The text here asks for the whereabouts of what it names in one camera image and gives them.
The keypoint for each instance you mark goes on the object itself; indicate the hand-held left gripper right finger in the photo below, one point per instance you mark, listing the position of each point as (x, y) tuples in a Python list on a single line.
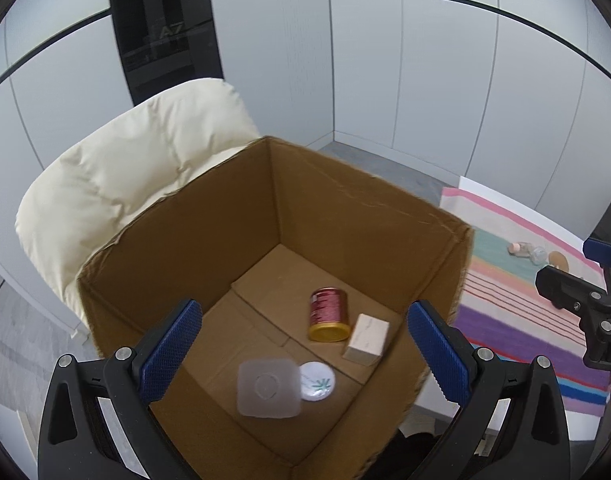
[(438, 355)]

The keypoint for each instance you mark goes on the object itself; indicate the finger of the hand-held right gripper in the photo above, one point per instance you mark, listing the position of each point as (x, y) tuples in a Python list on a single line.
[(603, 251), (560, 285)]

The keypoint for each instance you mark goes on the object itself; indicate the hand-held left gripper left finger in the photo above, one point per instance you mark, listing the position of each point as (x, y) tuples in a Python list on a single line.
[(170, 352)]

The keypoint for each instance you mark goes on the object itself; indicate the small clear jar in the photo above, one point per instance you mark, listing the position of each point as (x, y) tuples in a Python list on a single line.
[(538, 255)]

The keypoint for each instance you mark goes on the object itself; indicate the beige rectangular box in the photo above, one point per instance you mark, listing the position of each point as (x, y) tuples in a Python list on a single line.
[(366, 337)]

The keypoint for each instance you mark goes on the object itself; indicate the translucent square plastic container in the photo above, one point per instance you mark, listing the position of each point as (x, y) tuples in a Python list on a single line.
[(268, 390)]

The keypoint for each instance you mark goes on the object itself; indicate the red metal can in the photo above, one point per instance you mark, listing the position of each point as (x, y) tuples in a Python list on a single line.
[(328, 310)]

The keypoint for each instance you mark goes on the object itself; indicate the white round leaf-print compact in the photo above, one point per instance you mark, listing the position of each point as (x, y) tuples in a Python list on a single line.
[(319, 380)]

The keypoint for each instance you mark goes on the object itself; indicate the brown cardboard box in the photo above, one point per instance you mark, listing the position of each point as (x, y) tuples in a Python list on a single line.
[(335, 210)]

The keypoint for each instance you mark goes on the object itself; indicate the brown round makeup puff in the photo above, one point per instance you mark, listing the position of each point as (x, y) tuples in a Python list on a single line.
[(558, 260)]

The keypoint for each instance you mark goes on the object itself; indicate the small pink-capped bottle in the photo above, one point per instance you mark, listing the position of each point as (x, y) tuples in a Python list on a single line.
[(519, 248)]

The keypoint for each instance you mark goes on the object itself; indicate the striped colourful cloth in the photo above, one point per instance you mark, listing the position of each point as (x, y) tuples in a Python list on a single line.
[(510, 320)]

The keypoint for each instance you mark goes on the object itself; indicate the white table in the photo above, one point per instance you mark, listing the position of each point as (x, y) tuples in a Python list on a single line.
[(535, 424)]

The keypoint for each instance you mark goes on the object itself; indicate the cream cushioned chair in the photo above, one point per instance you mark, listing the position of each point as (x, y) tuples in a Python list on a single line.
[(135, 160)]

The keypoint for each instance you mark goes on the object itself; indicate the black glass cabinet door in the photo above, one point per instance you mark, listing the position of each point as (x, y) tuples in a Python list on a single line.
[(160, 35)]

